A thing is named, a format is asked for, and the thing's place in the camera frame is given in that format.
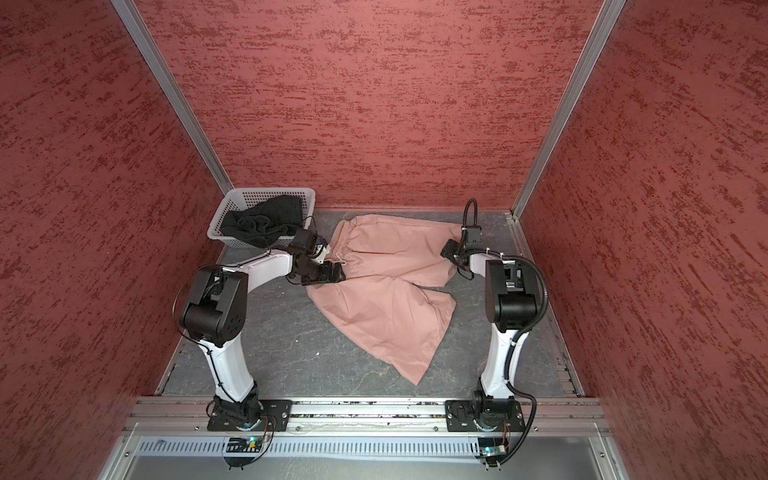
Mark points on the right aluminium corner post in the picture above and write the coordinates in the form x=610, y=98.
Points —
x=599, y=34

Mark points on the slotted white cable duct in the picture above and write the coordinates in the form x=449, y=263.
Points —
x=367, y=448

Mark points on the aluminium corner post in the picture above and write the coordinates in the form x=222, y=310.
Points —
x=136, y=27
x=599, y=34

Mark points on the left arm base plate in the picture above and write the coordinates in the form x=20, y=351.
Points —
x=273, y=416

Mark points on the left circuit board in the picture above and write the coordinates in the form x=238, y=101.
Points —
x=239, y=445

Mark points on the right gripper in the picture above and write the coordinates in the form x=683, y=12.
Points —
x=449, y=249

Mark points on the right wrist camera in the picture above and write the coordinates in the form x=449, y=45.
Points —
x=471, y=237

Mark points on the pink shorts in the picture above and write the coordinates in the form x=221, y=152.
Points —
x=391, y=303

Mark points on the black shorts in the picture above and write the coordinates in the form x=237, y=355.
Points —
x=263, y=224

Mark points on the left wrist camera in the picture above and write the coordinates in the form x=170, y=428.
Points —
x=321, y=250

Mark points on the circuit board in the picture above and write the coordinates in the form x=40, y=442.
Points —
x=494, y=448
x=239, y=445

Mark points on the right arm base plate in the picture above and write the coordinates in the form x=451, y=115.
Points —
x=488, y=415

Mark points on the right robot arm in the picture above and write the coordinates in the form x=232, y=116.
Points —
x=516, y=299

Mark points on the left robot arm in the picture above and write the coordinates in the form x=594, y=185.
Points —
x=213, y=317

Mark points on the right circuit board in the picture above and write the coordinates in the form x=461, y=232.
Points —
x=494, y=448

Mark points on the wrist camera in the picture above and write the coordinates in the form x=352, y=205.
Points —
x=471, y=237
x=321, y=250

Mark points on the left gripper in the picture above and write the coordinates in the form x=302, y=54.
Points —
x=326, y=277

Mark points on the left aluminium corner post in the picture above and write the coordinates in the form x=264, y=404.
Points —
x=136, y=27

